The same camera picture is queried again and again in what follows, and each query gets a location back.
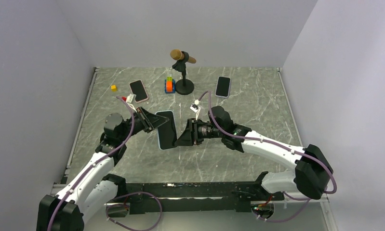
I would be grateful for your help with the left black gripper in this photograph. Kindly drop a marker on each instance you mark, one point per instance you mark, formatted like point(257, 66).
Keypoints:
point(150, 121)

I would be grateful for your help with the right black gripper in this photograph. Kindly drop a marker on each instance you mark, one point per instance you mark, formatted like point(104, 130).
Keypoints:
point(191, 136)

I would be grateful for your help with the light blue phone case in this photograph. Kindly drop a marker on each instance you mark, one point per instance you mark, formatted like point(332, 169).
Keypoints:
point(160, 137)

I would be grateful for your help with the lilac phone case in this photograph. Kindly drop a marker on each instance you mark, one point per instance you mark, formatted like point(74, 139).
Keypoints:
point(216, 92)

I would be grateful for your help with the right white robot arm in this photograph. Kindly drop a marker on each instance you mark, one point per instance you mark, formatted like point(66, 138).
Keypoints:
point(308, 171)

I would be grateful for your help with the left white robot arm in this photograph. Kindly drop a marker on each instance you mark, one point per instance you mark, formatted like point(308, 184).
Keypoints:
point(72, 207)

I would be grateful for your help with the phone in pink case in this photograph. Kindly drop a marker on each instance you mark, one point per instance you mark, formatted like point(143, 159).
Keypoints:
point(138, 89)

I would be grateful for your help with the colourful toy block stack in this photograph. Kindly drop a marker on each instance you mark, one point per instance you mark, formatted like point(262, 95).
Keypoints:
point(169, 85)

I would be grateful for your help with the black microphone stand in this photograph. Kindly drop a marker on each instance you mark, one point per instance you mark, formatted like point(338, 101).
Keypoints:
point(183, 86)

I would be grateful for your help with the wooden toy microphone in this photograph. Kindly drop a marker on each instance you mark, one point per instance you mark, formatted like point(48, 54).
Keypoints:
point(179, 55)

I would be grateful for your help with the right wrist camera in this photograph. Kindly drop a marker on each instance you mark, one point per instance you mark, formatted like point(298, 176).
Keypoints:
point(195, 107)

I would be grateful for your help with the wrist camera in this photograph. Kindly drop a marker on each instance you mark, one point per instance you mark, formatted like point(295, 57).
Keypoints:
point(195, 107)
point(129, 98)

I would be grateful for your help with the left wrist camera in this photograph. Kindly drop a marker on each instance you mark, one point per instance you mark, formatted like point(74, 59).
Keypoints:
point(129, 98)

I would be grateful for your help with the black base frame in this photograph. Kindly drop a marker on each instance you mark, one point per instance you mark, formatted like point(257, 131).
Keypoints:
point(239, 196)

